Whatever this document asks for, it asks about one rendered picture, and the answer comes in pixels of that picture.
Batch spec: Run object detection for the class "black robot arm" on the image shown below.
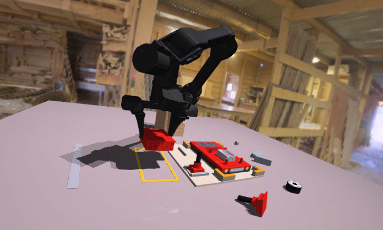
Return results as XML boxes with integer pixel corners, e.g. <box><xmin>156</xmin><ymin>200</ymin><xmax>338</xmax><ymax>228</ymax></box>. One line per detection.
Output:
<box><xmin>132</xmin><ymin>24</ymin><xmax>238</xmax><ymax>114</ymax></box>

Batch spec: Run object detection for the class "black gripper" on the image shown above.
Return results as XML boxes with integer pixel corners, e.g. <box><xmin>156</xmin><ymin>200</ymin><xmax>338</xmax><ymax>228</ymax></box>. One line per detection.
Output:
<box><xmin>121</xmin><ymin>76</ymin><xmax>198</xmax><ymax>139</ymax></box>

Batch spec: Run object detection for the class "black toy tyre with white hub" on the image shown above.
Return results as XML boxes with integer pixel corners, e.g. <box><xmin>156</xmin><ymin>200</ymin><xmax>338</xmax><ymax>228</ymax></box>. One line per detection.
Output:
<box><xmin>286</xmin><ymin>180</ymin><xmax>302</xmax><ymax>194</ymax></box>

